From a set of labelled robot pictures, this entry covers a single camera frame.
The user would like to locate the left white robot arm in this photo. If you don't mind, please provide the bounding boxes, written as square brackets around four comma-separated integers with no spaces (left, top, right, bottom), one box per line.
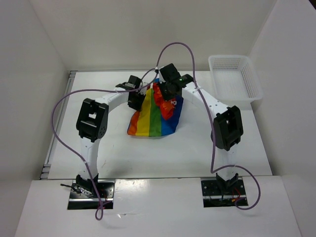
[76,76,147,198]

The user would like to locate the white plastic basket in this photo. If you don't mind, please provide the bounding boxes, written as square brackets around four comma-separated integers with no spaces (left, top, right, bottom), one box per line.
[208,55,263,103]

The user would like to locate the aluminium table edge rail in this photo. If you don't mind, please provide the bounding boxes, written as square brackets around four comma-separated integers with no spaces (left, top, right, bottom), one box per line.
[39,71,77,180]

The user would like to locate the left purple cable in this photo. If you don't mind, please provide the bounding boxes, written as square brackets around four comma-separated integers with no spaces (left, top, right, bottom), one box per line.
[50,69,158,220]

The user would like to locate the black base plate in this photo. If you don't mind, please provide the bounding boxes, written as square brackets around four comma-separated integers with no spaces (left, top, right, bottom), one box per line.
[201,178,248,208]
[67,180,115,210]

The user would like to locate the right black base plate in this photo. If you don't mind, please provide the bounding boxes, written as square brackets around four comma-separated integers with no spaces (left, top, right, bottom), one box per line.
[201,178,248,208]

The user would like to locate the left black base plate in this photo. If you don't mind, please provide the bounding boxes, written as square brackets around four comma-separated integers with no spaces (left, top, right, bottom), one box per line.
[67,180,115,210]

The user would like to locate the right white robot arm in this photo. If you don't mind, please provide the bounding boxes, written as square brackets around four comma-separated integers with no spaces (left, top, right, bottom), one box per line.
[156,63,243,195]

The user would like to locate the rainbow striped shorts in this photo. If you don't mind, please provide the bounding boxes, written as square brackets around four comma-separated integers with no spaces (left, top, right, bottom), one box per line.
[127,82,184,137]

